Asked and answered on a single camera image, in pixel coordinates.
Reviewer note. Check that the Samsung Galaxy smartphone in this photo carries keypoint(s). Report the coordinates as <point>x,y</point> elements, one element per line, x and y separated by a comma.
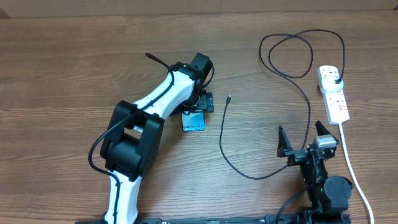
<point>193,122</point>

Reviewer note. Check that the white power strip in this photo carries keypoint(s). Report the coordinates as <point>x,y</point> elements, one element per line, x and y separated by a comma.
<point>335,103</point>

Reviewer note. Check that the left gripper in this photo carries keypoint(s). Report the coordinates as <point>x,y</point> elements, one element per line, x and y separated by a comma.
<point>205,102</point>

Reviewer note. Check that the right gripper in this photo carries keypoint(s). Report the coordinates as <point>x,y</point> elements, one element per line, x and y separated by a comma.
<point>295,155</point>

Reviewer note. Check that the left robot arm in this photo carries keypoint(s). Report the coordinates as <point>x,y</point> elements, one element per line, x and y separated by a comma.
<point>130,144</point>

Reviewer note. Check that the white charger plug adapter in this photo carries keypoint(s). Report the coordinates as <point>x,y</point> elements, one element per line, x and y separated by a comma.
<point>330,84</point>

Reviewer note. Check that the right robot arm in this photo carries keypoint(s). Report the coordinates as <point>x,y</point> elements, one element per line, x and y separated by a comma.
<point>328,195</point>

